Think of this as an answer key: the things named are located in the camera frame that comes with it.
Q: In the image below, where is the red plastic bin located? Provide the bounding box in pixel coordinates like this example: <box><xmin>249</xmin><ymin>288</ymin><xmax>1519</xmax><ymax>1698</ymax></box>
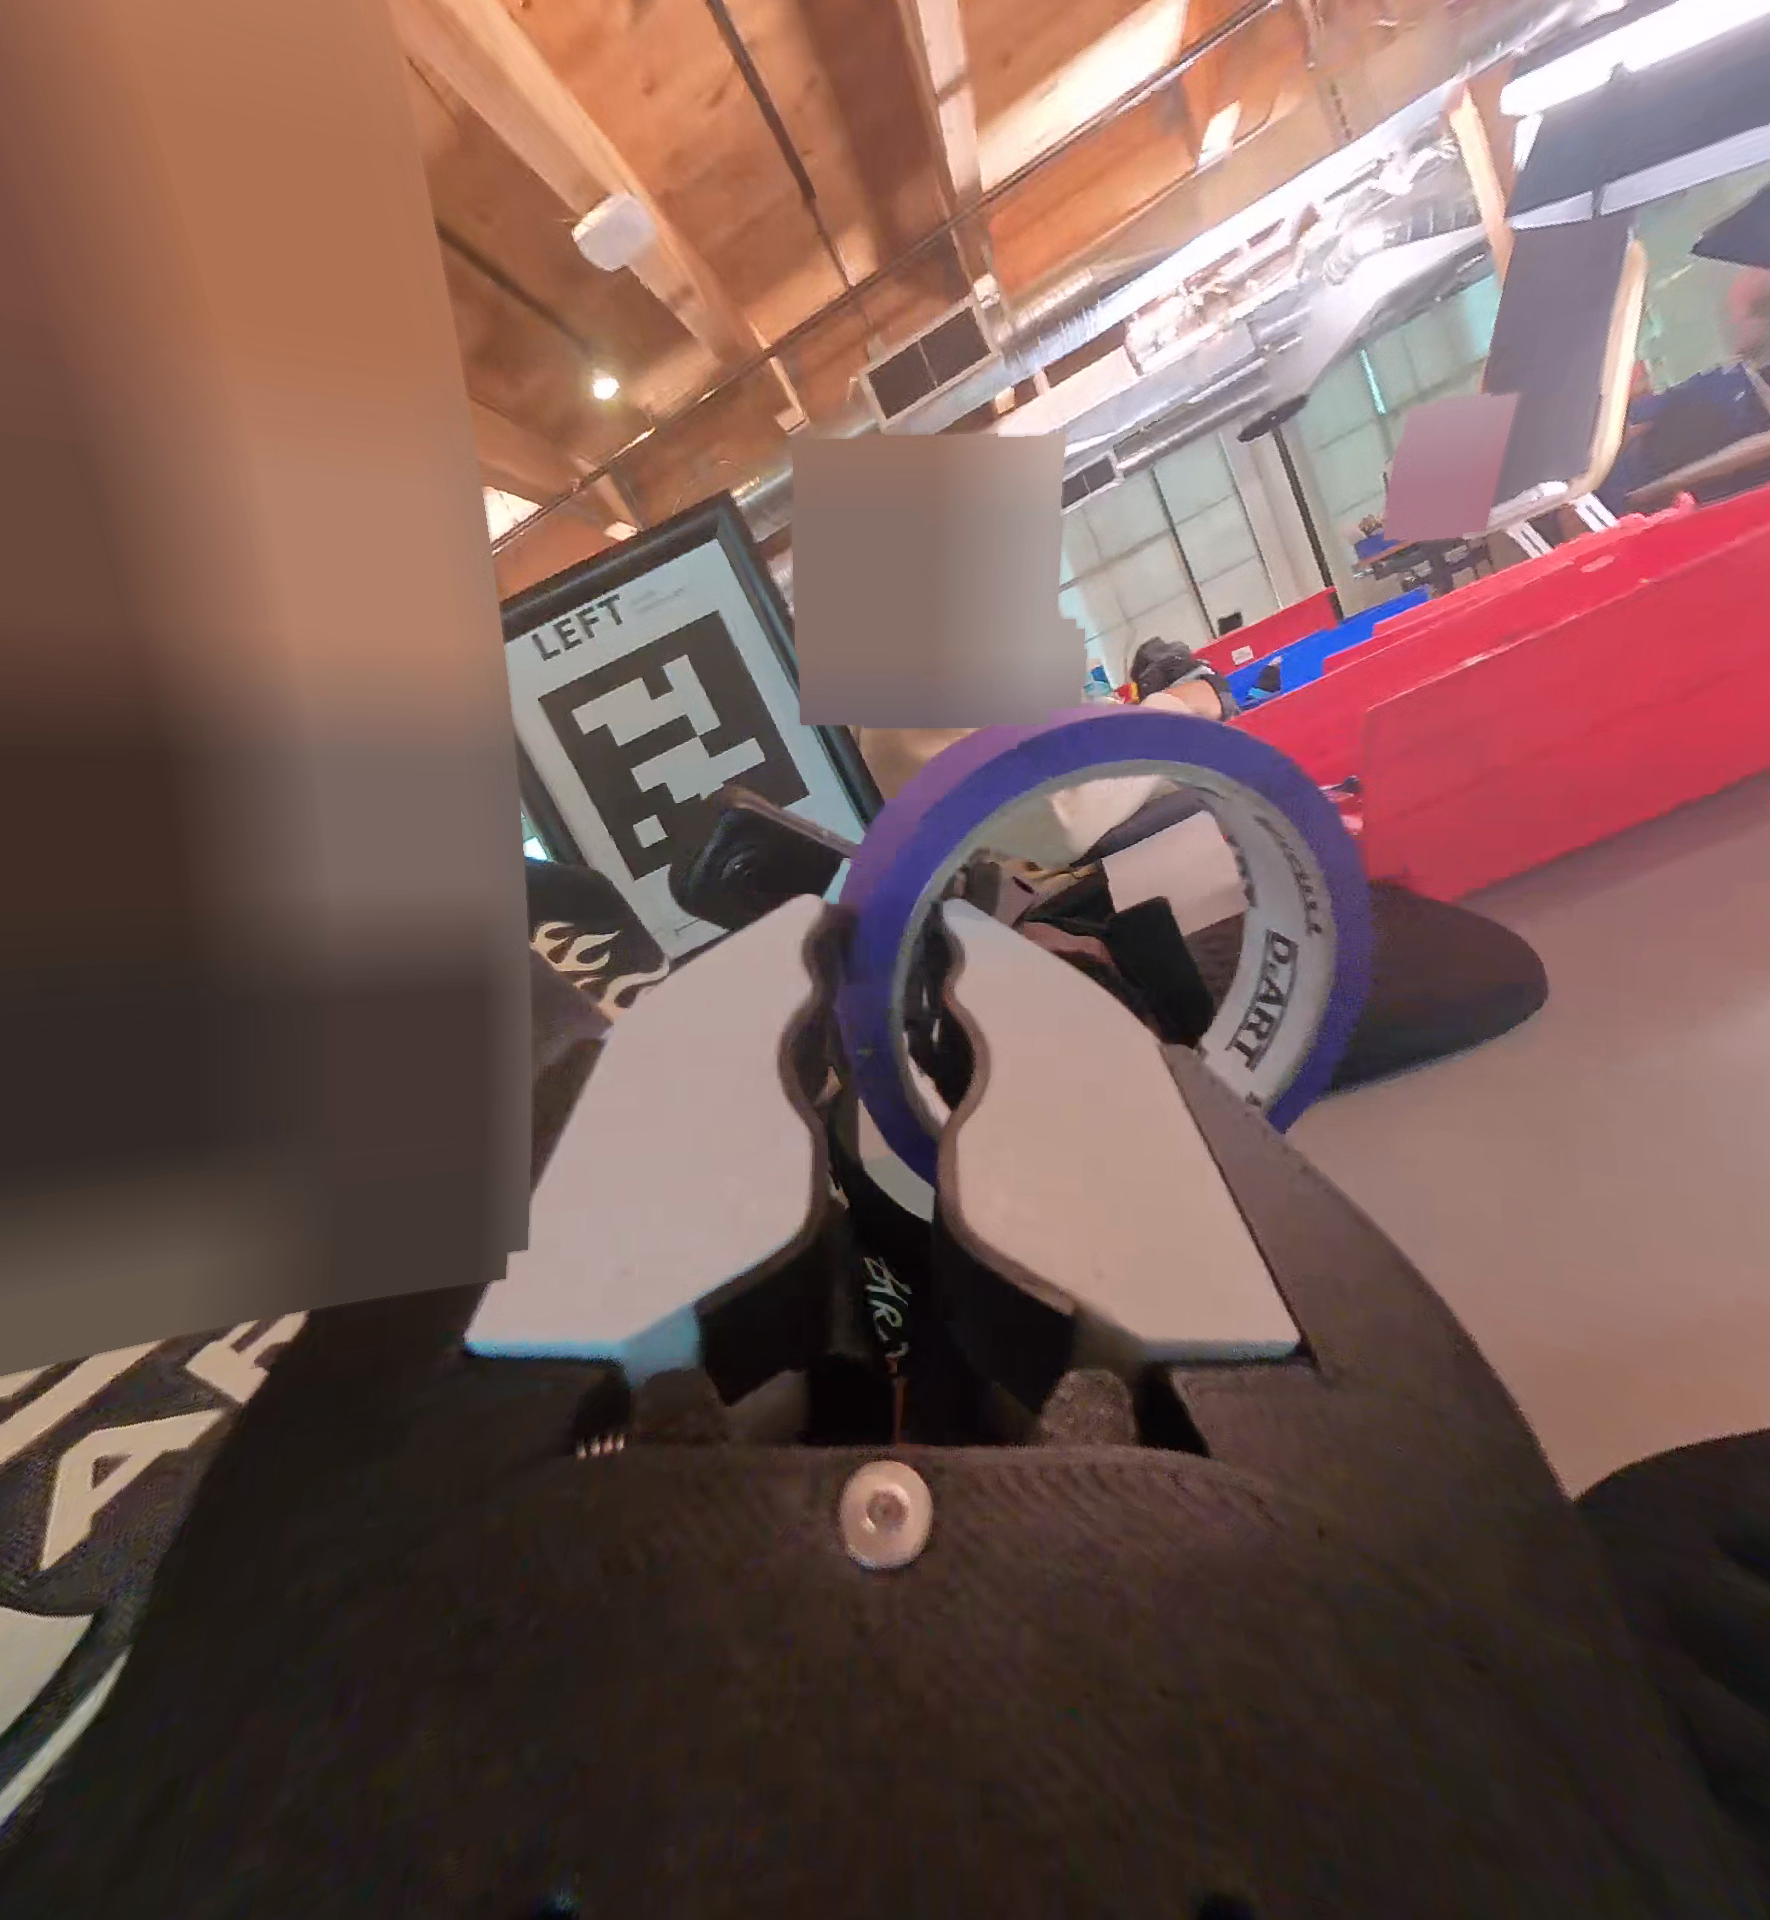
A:
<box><xmin>1356</xmin><ymin>465</ymin><xmax>1770</xmax><ymax>902</ymax></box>
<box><xmin>1194</xmin><ymin>587</ymin><xmax>1343</xmax><ymax>677</ymax></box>

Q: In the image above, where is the black cushioned pad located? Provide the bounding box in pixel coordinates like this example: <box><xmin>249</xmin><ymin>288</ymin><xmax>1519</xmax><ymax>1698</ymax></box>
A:
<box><xmin>1194</xmin><ymin>884</ymin><xmax>1552</xmax><ymax>1089</ymax></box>

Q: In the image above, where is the purple tape roll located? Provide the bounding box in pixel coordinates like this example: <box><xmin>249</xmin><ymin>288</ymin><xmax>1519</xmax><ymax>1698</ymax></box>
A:
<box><xmin>836</xmin><ymin>711</ymin><xmax>1377</xmax><ymax>1220</ymax></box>

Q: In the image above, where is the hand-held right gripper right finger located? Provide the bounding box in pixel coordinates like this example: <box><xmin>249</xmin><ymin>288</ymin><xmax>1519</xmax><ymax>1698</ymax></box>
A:
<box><xmin>934</xmin><ymin>896</ymin><xmax>1307</xmax><ymax>1367</ymax></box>

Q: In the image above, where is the ceiling air vent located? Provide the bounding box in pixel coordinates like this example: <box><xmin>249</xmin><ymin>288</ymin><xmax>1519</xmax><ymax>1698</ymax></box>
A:
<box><xmin>859</xmin><ymin>300</ymin><xmax>986</xmax><ymax>422</ymax></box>

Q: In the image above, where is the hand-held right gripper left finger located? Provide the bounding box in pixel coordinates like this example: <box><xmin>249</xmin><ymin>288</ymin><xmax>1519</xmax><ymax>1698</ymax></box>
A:
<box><xmin>463</xmin><ymin>895</ymin><xmax>836</xmax><ymax>1385</ymax></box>

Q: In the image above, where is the black floor lamp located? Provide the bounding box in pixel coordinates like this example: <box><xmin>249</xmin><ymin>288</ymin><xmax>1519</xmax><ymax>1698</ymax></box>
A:
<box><xmin>1240</xmin><ymin>398</ymin><xmax>1338</xmax><ymax>593</ymax></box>

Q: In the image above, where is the blue plastic bin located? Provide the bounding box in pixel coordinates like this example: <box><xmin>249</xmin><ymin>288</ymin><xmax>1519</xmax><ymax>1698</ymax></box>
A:
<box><xmin>1221</xmin><ymin>591</ymin><xmax>1433</xmax><ymax>708</ymax></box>

